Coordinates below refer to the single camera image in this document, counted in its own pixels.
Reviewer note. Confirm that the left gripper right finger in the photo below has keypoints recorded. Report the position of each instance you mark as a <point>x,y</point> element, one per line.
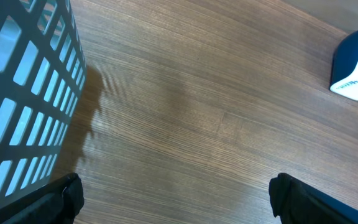
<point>296,202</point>

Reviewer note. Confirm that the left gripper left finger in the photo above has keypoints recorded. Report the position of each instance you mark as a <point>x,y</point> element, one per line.
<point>57,202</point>

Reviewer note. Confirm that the white barcode scanner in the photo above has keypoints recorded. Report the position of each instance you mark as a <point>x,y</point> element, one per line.
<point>344,73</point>

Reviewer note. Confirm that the grey plastic mesh basket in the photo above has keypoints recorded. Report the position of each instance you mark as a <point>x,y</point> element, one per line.
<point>42,75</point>

